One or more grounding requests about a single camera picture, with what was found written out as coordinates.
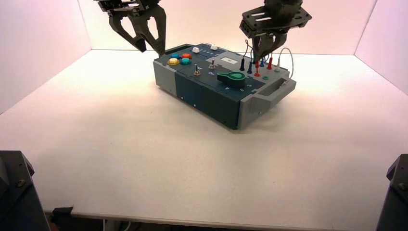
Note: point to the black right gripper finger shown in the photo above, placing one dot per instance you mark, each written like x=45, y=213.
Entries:
x=258, y=47
x=275, y=43

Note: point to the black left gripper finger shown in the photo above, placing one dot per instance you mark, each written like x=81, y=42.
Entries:
x=162, y=28
x=115, y=25

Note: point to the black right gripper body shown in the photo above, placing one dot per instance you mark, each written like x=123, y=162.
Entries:
x=274, y=19

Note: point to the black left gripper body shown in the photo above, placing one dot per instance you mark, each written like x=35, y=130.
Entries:
x=127, y=6

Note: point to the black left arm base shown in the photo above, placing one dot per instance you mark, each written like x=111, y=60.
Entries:
x=19, y=204

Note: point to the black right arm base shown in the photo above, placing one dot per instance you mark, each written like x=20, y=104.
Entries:
x=395, y=204

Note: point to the blue push button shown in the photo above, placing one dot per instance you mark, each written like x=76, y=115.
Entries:
x=174, y=55

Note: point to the yellow push button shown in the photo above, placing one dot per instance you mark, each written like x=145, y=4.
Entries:
x=173, y=62

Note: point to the orange push button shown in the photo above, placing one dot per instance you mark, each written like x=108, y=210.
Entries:
x=186, y=56

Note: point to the green rotary knob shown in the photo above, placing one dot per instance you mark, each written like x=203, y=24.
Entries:
x=234, y=79

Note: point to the white key cap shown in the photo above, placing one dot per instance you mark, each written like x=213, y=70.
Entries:
x=214, y=47
x=195, y=50

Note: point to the teal push button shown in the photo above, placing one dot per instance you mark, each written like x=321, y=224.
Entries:
x=186, y=61

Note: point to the blue grey control box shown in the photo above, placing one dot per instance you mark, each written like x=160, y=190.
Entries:
x=210, y=95

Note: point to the black table clamp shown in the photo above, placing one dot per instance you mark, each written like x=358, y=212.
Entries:
x=62, y=215

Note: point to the metal toggle switch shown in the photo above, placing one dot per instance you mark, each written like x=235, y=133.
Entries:
x=197, y=71
x=211, y=66

